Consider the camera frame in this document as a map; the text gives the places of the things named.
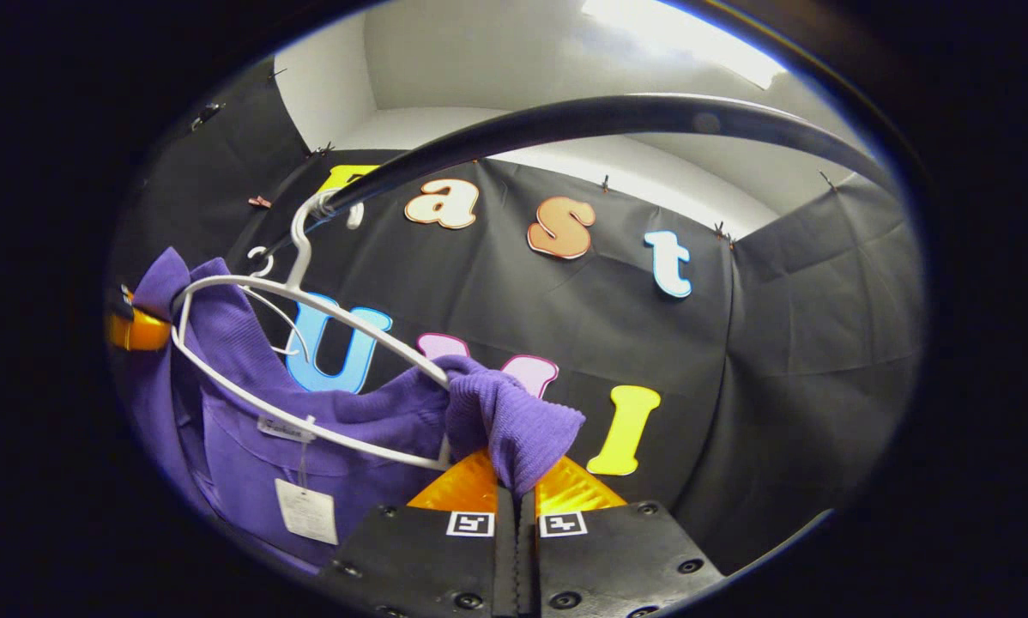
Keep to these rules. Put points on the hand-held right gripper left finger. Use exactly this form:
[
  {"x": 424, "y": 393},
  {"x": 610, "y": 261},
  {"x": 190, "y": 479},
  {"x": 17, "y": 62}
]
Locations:
[{"x": 445, "y": 562}]

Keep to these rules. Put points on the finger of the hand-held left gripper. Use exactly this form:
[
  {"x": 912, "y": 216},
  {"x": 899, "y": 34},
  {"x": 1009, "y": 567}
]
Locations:
[{"x": 136, "y": 333}]

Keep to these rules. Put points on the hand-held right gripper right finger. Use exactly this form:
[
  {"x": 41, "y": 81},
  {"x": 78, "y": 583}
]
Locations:
[{"x": 608, "y": 558}]

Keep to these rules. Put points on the purple knit cardigan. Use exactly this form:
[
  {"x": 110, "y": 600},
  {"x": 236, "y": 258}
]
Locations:
[{"x": 248, "y": 446}]

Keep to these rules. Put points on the white plastic hanger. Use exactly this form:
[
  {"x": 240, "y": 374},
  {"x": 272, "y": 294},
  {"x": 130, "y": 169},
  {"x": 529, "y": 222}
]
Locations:
[
  {"x": 293, "y": 326},
  {"x": 303, "y": 257}
]

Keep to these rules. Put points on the black clothes rack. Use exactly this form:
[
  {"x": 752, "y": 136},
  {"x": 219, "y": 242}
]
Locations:
[{"x": 565, "y": 116}]

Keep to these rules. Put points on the black backdrop cloth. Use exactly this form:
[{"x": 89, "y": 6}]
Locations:
[{"x": 780, "y": 343}]

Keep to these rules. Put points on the row of black clips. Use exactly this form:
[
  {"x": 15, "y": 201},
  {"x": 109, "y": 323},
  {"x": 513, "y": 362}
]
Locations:
[{"x": 604, "y": 184}]

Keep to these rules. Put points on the long ceiling light panel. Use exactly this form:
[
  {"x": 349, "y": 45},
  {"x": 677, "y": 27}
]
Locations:
[{"x": 686, "y": 39}]

